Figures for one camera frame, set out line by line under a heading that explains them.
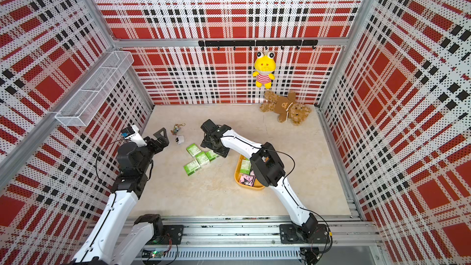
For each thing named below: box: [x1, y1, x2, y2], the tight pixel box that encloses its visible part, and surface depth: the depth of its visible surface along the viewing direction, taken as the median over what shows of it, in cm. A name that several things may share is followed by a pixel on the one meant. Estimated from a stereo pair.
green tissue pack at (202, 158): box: [195, 151, 211, 166], surface depth 96 cm
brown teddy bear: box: [259, 90, 312, 126], surface depth 113 cm
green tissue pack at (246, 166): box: [240, 157, 252, 176], surface depth 92 cm
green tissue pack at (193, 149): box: [185, 143, 202, 158], surface depth 99 cm
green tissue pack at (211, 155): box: [205, 150, 219, 162], surface depth 97 cm
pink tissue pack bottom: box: [239, 174, 257, 188], surface depth 88 cm
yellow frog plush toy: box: [252, 50, 276, 90], surface depth 95 cm
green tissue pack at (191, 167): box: [183, 159, 201, 177], surface depth 93 cm
